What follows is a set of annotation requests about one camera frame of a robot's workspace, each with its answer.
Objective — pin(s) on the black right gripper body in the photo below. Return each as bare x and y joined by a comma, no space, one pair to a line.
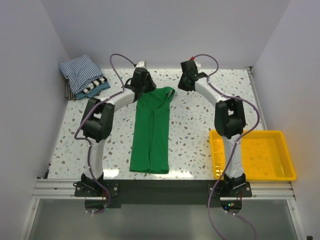
182,84

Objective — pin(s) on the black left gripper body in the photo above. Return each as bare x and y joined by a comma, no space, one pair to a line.
148,86

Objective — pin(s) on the blue white striped tank top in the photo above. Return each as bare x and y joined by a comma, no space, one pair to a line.
80,72

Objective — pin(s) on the green tank top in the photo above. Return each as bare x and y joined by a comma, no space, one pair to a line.
150,146

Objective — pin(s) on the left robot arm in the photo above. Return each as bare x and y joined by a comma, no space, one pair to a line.
97,123

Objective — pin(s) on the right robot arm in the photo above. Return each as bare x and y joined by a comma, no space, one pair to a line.
229,120

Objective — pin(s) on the blue folded tank top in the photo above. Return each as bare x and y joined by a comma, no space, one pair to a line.
93,92

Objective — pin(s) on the black white wide-striped folded top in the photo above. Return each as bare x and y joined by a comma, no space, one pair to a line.
95,83

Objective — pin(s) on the thin-striped black white folded top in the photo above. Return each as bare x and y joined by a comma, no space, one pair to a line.
69,95

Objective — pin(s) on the yellow plastic tray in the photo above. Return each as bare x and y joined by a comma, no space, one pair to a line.
266,158

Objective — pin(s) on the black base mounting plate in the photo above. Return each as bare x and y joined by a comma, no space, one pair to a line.
116,193

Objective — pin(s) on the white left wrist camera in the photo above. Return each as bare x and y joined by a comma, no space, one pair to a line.
141,64

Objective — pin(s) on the aluminium frame rail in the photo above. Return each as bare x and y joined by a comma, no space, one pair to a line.
191,119

